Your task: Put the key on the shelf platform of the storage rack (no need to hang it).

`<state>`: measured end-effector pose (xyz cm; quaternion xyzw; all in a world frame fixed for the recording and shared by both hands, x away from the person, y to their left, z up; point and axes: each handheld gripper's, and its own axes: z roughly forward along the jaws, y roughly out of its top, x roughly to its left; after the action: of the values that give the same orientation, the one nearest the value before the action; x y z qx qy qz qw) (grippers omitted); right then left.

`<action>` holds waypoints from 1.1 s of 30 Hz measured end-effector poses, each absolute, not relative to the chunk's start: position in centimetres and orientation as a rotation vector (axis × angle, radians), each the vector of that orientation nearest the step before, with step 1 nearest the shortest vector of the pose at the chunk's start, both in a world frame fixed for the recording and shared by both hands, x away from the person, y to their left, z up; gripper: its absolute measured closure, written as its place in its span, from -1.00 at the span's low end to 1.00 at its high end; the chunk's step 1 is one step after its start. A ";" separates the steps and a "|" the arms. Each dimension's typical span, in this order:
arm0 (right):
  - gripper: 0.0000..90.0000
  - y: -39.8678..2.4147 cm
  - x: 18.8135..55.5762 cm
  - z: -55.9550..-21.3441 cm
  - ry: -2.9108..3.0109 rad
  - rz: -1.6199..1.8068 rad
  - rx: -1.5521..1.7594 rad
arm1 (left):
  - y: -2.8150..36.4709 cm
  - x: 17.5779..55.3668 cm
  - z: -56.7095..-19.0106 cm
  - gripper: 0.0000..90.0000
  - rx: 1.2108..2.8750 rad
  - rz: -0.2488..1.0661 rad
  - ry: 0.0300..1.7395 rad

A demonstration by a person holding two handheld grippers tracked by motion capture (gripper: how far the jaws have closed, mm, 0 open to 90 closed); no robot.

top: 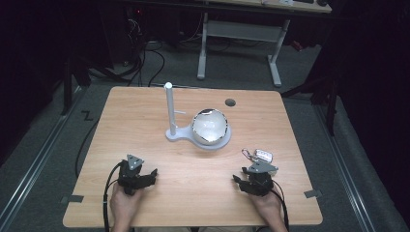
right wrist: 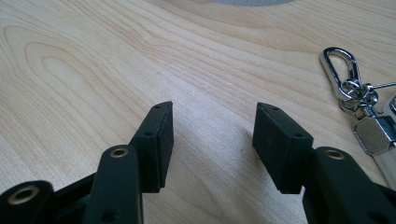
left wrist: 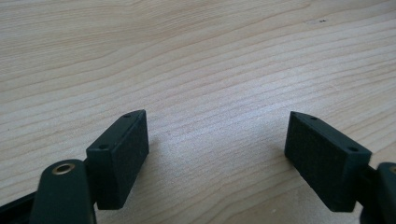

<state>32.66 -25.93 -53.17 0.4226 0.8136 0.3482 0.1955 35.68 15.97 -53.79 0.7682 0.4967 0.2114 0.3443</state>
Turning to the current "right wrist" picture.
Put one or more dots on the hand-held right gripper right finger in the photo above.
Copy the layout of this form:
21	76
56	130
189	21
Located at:
280	149

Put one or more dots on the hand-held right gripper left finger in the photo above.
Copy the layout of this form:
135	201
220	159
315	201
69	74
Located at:
154	146

